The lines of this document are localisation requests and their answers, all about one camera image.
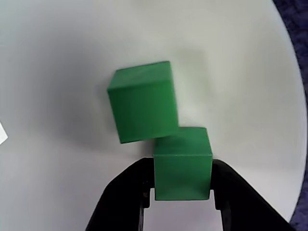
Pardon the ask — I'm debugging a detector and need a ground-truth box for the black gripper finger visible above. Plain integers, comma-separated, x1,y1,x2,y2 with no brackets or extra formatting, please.
211,160,295,231
85,157,155,231

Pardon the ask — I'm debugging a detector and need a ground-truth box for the green cube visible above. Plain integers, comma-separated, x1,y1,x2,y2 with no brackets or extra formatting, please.
153,127,214,201
106,61,179,144

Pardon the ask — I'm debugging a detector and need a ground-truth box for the white round plate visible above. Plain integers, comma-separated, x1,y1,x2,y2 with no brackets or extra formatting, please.
0,0,308,231

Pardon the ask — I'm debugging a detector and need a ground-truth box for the blue woven cloth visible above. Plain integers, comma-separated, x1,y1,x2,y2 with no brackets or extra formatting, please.
273,0,308,231

